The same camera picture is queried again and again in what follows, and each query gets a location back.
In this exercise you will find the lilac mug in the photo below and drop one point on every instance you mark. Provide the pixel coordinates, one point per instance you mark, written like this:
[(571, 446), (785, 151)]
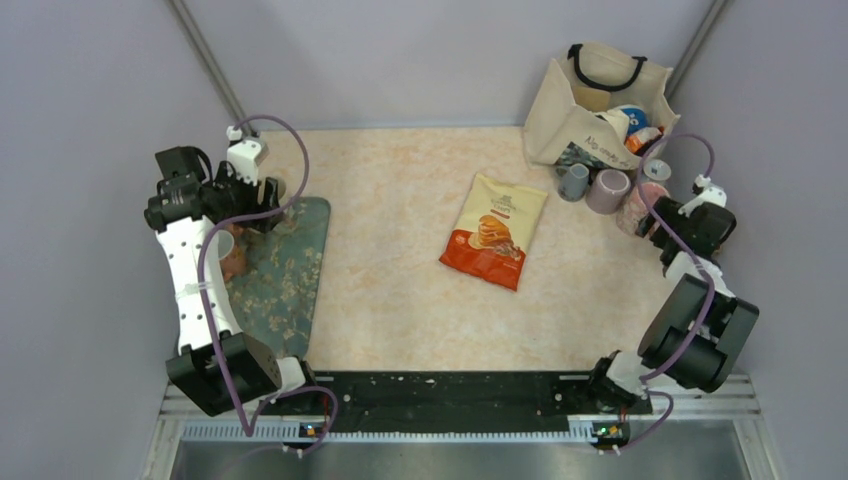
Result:
[(608, 191)]

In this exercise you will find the light blue white mug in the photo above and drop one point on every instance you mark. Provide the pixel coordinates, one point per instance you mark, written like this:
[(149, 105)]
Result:
[(656, 171)]

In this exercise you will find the metal corner frame rail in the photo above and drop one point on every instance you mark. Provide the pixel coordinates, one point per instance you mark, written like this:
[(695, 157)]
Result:
[(206, 58)]

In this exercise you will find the orange snack packet in bag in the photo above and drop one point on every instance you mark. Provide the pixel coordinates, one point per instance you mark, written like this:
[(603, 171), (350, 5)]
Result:
[(641, 140)]

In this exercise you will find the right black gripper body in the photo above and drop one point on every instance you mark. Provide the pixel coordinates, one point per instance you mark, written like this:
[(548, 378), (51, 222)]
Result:
[(669, 207)]

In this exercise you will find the beige canvas tote bag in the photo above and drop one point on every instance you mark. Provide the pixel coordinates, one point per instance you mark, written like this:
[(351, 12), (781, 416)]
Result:
[(572, 117)]

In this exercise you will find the orange chips bag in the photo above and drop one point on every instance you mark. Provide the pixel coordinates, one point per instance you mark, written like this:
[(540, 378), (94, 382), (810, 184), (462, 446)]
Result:
[(494, 230)]

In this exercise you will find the large pink mug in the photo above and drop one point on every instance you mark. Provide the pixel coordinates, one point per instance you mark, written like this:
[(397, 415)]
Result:
[(635, 207)]

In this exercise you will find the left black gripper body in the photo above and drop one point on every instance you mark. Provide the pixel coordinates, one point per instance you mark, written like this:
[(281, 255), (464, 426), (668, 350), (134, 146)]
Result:
[(238, 197)]

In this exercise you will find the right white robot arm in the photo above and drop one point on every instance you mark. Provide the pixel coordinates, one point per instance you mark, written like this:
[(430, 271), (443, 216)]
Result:
[(700, 330)]

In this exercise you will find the cream white mug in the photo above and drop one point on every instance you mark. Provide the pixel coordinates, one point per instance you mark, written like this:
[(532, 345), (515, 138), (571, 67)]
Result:
[(281, 192)]

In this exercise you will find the blue white package in bag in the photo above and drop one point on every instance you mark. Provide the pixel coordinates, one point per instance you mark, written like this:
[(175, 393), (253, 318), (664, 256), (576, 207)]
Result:
[(637, 117)]

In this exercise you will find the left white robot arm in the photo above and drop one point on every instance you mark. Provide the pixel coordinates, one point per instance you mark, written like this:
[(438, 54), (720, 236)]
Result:
[(215, 358)]

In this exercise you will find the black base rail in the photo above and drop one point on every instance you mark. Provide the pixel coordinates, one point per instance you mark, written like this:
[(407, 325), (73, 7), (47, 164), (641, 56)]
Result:
[(449, 401)]

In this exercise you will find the teal floral placemat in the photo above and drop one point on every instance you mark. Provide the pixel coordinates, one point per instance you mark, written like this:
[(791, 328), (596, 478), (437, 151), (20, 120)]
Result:
[(275, 300)]

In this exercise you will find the blue grey mug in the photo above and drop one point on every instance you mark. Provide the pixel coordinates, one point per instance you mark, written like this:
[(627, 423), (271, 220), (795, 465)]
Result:
[(573, 181)]

